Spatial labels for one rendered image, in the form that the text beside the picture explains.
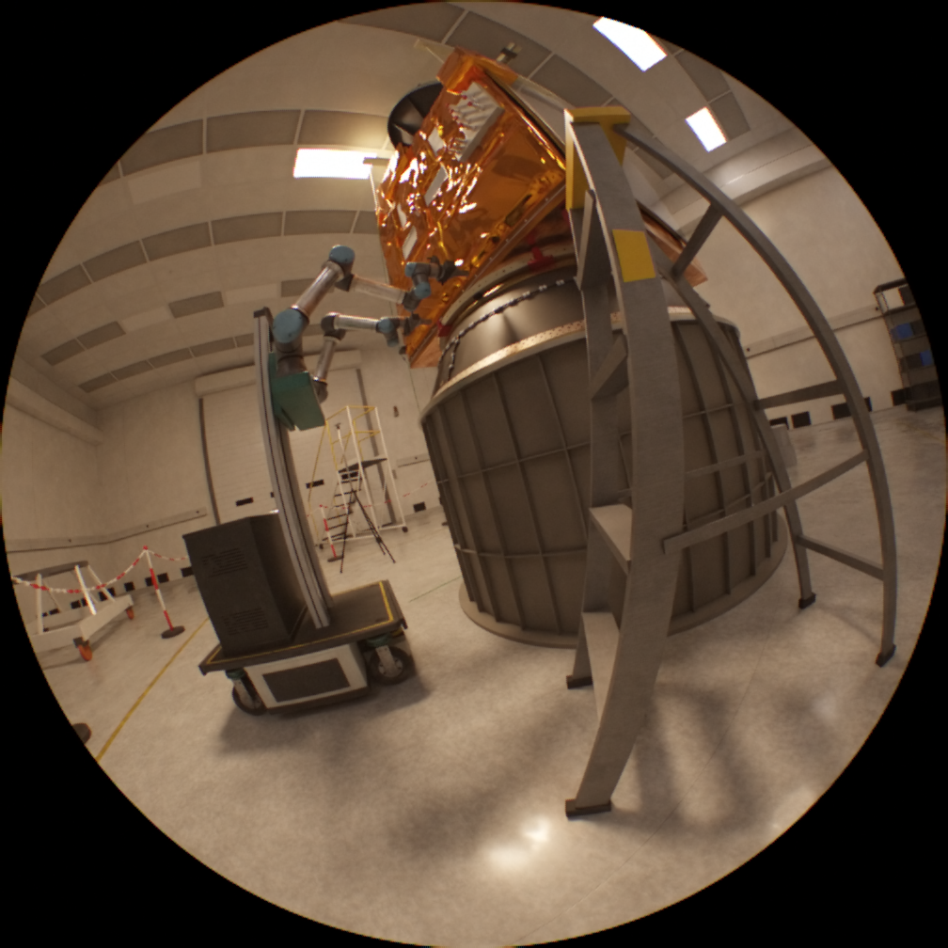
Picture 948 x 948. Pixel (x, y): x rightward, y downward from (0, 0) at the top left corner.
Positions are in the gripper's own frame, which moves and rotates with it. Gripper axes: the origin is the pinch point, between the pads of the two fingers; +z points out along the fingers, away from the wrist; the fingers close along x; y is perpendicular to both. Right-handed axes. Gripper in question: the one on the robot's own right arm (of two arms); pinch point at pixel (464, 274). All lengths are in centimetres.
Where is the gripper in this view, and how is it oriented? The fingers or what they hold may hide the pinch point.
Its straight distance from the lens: 173.4
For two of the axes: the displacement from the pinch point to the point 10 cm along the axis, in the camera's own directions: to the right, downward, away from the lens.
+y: 2.6, 9.7, 0.0
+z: 8.4, -2.2, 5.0
